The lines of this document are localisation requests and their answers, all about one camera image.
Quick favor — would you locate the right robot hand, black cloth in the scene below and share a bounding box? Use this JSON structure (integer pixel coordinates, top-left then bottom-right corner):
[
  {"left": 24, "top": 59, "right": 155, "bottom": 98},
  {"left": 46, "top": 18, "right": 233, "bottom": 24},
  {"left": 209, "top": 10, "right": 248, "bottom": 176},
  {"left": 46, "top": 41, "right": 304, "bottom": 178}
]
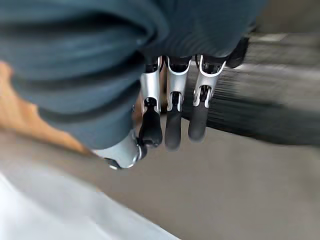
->
[{"left": 0, "top": 0, "right": 269, "bottom": 170}]

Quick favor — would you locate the white bed sheet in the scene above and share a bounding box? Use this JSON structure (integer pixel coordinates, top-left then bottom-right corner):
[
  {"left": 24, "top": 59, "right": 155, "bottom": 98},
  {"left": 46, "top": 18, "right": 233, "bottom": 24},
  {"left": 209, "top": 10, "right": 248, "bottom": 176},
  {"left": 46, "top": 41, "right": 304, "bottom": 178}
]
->
[{"left": 0, "top": 164, "right": 181, "bottom": 240}]

